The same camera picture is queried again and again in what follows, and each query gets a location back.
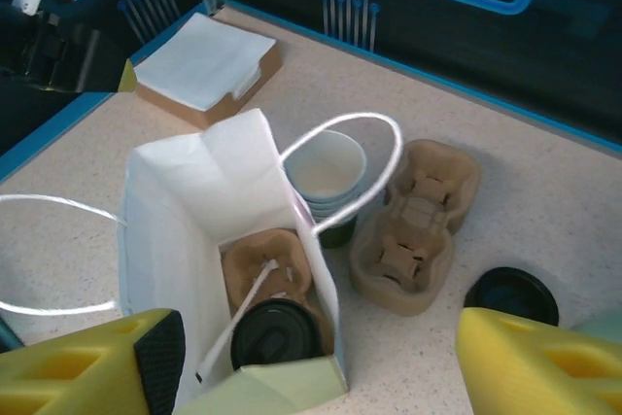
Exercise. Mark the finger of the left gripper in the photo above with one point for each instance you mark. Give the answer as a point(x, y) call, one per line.
point(128, 82)

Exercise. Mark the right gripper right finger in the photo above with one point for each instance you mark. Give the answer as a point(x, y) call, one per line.
point(534, 376)

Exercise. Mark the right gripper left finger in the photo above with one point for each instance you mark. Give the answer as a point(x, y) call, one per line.
point(73, 376)

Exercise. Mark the black plastic cup lid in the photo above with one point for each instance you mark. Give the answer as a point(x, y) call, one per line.
point(272, 337)

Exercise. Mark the white straw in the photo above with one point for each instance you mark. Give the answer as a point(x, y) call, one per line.
point(255, 286)

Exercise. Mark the brown pulp cup carrier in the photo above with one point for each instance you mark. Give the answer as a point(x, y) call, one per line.
point(252, 259)

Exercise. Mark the stack of white napkins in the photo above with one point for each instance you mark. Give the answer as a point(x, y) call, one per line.
point(199, 65)

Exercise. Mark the stack of black cup lids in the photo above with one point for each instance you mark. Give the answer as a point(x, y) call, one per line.
point(510, 288)

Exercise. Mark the brown cardboard napkin tray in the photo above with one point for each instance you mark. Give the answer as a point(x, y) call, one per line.
point(257, 79)

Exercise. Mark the stack of brown pulp carriers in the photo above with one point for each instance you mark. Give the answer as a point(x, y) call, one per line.
point(413, 250)

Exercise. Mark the stack of green paper cups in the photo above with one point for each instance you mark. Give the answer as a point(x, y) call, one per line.
point(323, 177)

